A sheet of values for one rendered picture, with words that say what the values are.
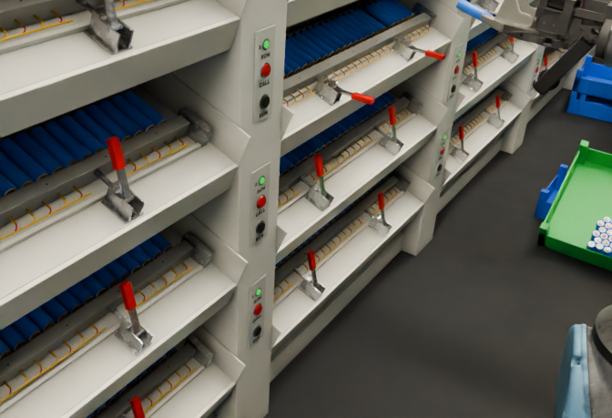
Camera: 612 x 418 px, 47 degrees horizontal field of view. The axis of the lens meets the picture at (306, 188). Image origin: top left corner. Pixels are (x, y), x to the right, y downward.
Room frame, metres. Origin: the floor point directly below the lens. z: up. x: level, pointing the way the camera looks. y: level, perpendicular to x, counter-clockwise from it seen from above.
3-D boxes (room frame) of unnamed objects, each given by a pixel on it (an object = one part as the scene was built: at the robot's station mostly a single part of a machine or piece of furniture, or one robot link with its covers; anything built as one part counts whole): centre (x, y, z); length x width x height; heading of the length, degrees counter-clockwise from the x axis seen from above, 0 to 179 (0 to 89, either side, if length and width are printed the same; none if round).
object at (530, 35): (1.15, -0.35, 0.64); 0.09 x 0.05 x 0.02; 62
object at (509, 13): (1.18, -0.31, 0.66); 0.09 x 0.03 x 0.06; 62
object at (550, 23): (1.14, -0.42, 0.66); 0.12 x 0.08 x 0.09; 58
